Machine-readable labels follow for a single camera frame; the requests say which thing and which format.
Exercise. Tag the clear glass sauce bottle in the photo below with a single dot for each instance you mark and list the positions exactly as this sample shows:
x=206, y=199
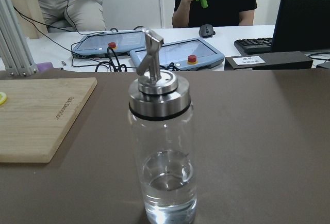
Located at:
x=161, y=121

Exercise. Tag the blue teach pendant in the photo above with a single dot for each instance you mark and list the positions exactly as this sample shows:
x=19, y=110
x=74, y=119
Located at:
x=91, y=46
x=192, y=54

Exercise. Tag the black computer mouse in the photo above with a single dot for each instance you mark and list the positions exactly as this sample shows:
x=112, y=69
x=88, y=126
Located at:
x=206, y=31

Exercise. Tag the black keyboard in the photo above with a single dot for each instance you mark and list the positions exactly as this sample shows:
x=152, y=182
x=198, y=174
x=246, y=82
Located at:
x=253, y=46

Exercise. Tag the seated person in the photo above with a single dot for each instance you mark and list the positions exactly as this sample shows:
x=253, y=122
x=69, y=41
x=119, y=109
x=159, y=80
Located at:
x=218, y=13

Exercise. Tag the purple cloth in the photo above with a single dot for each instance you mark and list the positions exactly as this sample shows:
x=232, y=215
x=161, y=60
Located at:
x=44, y=66

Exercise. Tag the wooden cutting board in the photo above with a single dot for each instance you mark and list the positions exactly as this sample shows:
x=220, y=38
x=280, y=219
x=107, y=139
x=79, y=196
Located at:
x=37, y=115

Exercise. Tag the person in yellow shirt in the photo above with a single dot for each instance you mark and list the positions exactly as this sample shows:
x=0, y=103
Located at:
x=69, y=4

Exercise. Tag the black monitor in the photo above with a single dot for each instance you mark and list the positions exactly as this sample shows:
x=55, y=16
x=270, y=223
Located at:
x=301, y=25

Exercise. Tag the lemon slice toy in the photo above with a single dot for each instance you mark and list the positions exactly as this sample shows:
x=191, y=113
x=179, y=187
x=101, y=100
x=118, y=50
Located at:
x=3, y=98

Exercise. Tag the aluminium frame post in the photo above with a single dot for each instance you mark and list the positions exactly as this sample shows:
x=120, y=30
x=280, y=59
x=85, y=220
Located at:
x=15, y=53

